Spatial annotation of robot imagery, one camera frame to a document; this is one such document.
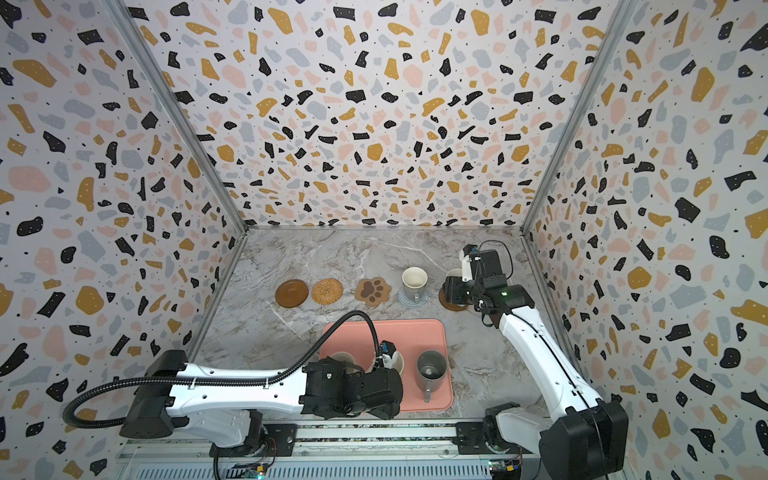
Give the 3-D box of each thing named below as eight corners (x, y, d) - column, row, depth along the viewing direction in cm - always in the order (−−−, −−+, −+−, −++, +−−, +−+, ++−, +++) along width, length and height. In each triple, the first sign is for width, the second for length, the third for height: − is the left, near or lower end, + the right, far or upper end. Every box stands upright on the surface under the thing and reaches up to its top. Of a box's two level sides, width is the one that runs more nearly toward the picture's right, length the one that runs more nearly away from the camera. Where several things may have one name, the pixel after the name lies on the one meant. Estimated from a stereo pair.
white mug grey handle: (396, 306, 102) (396, 287, 93) (406, 283, 108) (407, 263, 99) (417, 313, 100) (419, 294, 91) (426, 289, 106) (429, 270, 97)
